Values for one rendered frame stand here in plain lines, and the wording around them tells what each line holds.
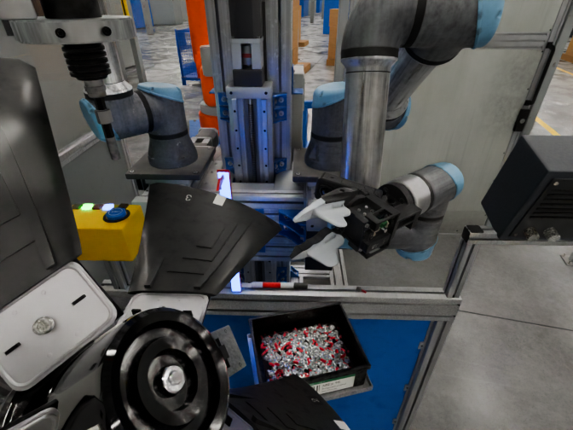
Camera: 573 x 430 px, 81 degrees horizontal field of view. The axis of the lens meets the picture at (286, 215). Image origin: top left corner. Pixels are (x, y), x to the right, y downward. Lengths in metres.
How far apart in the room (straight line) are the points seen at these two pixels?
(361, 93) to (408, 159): 1.74
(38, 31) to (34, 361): 0.24
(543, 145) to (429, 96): 1.49
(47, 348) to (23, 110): 0.22
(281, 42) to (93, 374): 1.00
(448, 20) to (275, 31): 0.60
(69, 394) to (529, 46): 2.37
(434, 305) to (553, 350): 1.36
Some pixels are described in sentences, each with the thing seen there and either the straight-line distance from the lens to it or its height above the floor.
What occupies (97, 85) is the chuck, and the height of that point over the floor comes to 1.42.
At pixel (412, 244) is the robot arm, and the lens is 0.70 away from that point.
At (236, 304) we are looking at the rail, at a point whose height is 0.82.
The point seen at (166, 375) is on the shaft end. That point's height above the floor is 1.23.
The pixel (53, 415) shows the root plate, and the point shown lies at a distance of 0.30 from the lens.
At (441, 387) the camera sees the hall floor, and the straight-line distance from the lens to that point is 1.84.
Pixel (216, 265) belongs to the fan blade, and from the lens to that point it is 0.44.
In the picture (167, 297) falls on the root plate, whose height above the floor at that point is 1.18.
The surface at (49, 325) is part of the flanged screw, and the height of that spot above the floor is 1.26.
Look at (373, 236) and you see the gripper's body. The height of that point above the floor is 1.17.
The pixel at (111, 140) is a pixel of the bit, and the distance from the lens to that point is 0.29.
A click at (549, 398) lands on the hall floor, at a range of 2.03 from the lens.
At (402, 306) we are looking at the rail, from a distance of 0.91.
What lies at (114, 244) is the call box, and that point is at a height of 1.03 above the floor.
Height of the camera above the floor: 1.47
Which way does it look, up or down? 33 degrees down
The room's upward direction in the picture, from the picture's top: straight up
